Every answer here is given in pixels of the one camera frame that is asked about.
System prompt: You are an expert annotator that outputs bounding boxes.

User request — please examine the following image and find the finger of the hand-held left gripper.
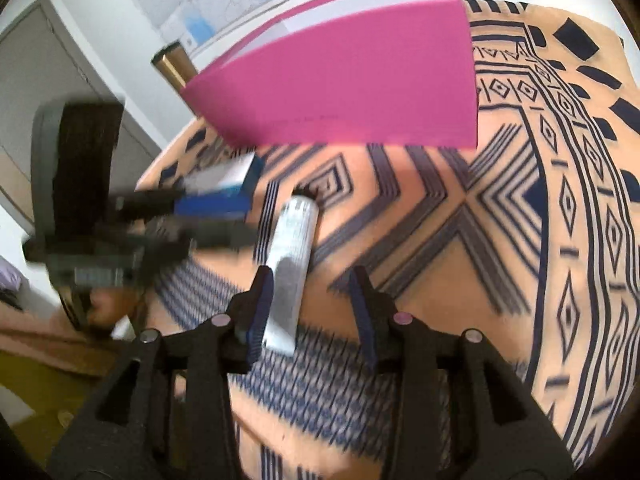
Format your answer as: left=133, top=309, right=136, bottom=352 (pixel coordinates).
left=145, top=217, right=259, bottom=252
left=114, top=187, right=252, bottom=222

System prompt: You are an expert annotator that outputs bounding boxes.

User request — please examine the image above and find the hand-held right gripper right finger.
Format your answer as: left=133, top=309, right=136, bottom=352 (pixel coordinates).
left=349, top=266, right=576, bottom=480

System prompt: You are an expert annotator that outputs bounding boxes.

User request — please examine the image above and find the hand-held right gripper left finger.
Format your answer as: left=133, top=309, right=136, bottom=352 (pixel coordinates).
left=47, top=265, right=275, bottom=480

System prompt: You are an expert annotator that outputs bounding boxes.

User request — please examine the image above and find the blue and white box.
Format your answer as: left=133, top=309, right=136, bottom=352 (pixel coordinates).
left=182, top=154, right=266, bottom=211

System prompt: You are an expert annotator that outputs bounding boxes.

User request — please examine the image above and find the white tube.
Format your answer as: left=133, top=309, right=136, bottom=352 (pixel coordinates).
left=261, top=195, right=321, bottom=357

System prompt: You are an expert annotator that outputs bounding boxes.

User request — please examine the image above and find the pink cardboard box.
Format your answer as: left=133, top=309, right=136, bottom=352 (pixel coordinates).
left=180, top=0, right=480, bottom=150

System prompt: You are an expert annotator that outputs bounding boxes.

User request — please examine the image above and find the person's left forearm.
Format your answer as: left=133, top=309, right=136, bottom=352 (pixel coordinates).
left=0, top=285, right=147, bottom=378

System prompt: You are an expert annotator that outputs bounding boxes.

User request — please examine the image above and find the orange patterned tablecloth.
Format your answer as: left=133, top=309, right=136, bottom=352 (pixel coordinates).
left=135, top=0, right=640, bottom=480

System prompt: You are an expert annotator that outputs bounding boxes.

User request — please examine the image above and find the grey door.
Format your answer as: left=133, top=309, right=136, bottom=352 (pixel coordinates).
left=0, top=0, right=167, bottom=203

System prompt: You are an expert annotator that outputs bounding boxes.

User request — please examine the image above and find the lilac cloth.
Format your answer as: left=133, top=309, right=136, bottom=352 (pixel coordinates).
left=0, top=255, right=27, bottom=307

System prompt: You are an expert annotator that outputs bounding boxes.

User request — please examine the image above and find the gold cylinder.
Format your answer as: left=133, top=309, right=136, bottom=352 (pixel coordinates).
left=151, top=42, right=197, bottom=92

